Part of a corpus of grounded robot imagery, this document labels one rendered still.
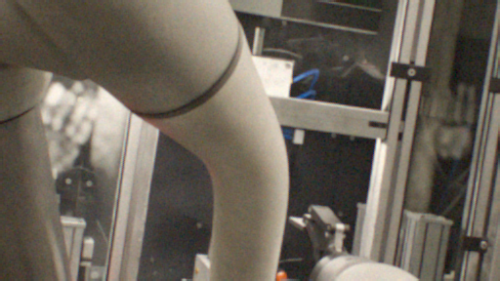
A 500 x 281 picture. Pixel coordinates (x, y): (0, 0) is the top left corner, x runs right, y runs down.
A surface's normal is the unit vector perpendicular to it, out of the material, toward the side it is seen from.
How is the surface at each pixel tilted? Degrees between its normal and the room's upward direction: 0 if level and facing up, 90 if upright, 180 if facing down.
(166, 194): 90
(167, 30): 113
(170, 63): 124
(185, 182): 90
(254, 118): 104
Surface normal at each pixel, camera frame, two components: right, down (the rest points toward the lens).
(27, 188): 0.80, 0.16
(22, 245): 0.62, 0.25
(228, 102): 0.70, 0.53
